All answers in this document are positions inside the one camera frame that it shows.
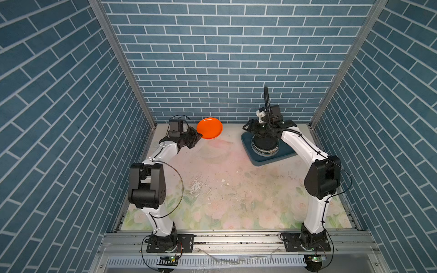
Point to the orange plate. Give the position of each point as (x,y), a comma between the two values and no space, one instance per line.
(209,128)

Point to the black plate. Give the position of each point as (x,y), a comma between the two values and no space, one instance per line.
(265,143)

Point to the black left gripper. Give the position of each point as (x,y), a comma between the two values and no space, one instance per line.
(196,135)

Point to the green rim plate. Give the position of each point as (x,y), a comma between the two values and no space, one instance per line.
(265,153)

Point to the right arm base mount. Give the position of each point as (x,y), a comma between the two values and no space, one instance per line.
(305,241)

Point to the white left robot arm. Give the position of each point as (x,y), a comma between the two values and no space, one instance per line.
(147,183)

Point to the teal plastic bin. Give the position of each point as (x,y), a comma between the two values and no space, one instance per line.
(284,151)

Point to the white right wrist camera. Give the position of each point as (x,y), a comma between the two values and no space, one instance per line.
(261,114)

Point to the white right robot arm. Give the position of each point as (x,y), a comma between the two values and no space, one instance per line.
(323,171)

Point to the aluminium front rail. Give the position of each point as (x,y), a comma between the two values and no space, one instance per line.
(263,251)

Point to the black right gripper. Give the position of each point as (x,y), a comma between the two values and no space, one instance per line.
(252,127)

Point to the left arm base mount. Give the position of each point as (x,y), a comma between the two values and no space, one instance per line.
(171,243)

